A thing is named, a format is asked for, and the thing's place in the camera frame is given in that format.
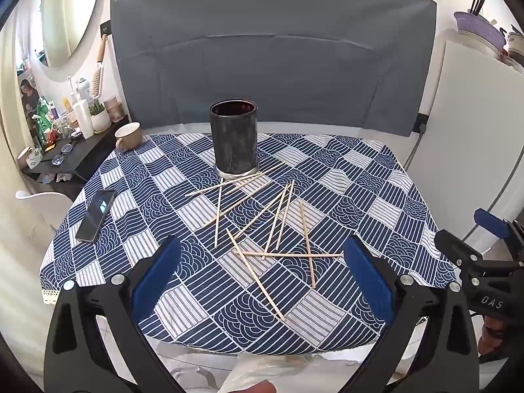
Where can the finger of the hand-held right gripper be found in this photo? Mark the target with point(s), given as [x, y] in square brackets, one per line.
[458, 247]
[491, 223]

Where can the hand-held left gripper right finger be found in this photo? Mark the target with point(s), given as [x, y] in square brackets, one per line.
[368, 282]

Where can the wooden hair brush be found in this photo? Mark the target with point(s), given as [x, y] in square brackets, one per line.
[98, 77]

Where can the purple colander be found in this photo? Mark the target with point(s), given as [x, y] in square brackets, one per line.
[477, 26]

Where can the clear plastic bag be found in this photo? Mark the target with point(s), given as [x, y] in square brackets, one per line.
[254, 372]

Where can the white bowl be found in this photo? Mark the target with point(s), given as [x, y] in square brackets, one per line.
[481, 49]

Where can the white refrigerator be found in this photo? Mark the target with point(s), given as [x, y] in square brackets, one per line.
[462, 131]

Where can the wooden chopsticks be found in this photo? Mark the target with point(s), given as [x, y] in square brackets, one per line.
[294, 255]

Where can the pink jar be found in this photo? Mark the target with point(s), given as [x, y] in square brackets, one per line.
[114, 110]

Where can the black cylindrical utensil holder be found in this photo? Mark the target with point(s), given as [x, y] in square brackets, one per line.
[233, 143]

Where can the green packet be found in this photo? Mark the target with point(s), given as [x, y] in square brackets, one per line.
[44, 123]

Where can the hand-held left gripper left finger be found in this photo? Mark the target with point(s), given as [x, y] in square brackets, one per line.
[157, 278]

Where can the white spray bottle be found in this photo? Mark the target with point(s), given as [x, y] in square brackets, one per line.
[83, 88]

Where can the blue white patterned tablecloth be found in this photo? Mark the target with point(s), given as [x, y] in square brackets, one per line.
[163, 213]

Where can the black power outlet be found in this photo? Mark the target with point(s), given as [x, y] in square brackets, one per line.
[421, 123]

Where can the black side table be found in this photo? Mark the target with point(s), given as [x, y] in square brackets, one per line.
[86, 151]

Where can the white chair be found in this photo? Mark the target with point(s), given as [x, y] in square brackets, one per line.
[45, 204]

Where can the grey backdrop cloth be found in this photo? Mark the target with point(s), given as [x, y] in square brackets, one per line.
[266, 49]

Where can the white lotion tube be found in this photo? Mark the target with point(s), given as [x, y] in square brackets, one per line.
[84, 118]

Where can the person's right hand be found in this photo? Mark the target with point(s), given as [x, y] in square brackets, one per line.
[493, 331]

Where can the black smartphone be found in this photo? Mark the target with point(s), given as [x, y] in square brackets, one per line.
[96, 217]

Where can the eyeglasses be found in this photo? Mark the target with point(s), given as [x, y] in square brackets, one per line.
[62, 153]

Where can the small potted plant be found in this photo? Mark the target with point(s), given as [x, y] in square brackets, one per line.
[100, 122]

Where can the black chopsticks bundle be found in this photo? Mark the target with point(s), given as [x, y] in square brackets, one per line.
[477, 4]

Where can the round wall mirror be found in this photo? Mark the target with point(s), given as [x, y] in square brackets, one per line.
[69, 12]

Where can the beige mug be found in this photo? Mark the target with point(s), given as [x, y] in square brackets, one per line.
[129, 137]

